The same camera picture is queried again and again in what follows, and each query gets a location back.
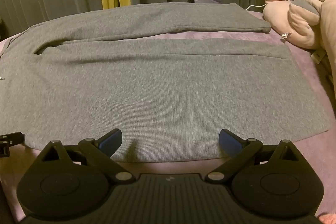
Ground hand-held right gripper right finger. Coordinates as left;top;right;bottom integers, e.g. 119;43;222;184
205;128;305;184

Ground grey pants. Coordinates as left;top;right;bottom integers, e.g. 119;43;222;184
0;2;331;164

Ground white cable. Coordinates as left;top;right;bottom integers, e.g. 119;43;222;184
245;0;304;11

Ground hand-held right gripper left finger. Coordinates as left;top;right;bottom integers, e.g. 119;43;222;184
35;128;134;184

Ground pink fuzzy clothing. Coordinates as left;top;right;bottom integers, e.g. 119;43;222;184
318;213;336;224

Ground pink fleece blanket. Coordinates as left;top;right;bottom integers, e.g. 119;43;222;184
0;9;336;224

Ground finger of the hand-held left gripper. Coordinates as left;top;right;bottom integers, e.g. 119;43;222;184
0;132;25;157

